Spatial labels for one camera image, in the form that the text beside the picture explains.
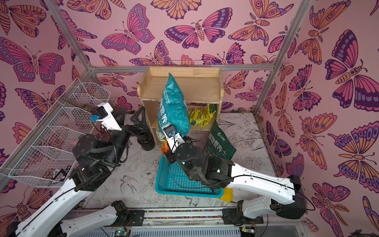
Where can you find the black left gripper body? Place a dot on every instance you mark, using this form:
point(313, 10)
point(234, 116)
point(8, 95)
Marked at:
point(136, 131)

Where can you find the dark green soil bag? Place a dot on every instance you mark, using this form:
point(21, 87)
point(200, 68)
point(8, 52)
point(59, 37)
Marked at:
point(218, 145)

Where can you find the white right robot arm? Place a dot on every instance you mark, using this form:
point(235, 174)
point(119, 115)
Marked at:
point(280, 196)

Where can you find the aluminium frame post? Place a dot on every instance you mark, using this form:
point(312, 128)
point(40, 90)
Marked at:
point(56, 13)

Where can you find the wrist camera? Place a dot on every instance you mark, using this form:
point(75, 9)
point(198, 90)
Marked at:
point(103, 113)
point(173, 137)

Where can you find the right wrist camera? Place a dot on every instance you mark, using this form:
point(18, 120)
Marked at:
point(173, 137)

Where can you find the white wire basket rack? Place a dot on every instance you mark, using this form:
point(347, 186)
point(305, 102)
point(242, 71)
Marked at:
point(44, 158)

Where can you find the teal orange soil bag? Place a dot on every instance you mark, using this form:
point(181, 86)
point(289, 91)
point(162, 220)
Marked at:
point(172, 110)

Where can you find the wooden two-tier shelf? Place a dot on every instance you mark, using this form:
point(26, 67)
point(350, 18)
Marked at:
point(200, 85)

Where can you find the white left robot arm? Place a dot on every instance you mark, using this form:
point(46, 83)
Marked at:
point(97, 160)

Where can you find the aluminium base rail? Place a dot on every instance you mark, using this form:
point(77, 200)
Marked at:
point(193, 222)

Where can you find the teal plastic basket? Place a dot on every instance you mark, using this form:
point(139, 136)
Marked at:
point(171, 180)

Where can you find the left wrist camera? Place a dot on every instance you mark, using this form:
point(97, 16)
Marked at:
point(103, 113)

